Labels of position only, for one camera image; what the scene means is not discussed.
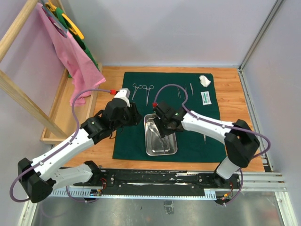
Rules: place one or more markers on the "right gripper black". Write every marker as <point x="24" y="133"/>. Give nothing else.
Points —
<point x="162" y="132"/>

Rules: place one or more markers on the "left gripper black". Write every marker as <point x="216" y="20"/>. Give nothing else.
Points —
<point x="135" y="117"/>

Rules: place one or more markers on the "steel instrument tray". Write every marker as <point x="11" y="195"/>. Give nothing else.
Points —
<point x="153" y="147"/>

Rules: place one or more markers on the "steel forceps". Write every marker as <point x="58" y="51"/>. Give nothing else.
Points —
<point x="136" y="88"/>
<point x="147" y="89"/>

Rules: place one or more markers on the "dark green surgical cloth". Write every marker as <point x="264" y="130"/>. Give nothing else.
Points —
<point x="130" y="141"/>

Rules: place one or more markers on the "blue suture packet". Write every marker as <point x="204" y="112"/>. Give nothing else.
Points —
<point x="206" y="100"/>

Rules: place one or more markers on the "white gauze roll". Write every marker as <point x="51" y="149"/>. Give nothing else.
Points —
<point x="204" y="81"/>

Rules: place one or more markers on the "steel surgical scissors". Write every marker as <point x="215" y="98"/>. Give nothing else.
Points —
<point x="154" y="132"/>

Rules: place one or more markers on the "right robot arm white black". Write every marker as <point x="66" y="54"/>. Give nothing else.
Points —
<point x="239" y="140"/>

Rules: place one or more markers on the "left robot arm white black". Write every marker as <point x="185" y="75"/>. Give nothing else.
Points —
<point x="40" y="176"/>

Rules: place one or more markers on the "pink cloth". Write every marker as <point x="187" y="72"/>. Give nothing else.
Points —
<point x="84" y="72"/>

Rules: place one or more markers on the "green garment on hanger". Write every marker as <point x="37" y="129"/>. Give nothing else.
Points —
<point x="59" y="14"/>

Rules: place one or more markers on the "grey hanger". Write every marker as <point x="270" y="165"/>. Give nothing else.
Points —
<point x="54" y="20"/>

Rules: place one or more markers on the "yellow hanger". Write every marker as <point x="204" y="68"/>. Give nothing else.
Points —
<point x="74" y="28"/>

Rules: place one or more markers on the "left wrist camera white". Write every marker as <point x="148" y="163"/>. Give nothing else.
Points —
<point x="124" y="95"/>

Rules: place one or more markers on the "wooden rack frame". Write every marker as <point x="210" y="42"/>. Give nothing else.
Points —
<point x="32" y="64"/>

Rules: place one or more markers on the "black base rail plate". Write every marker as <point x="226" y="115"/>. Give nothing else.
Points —
<point x="159" y="182"/>

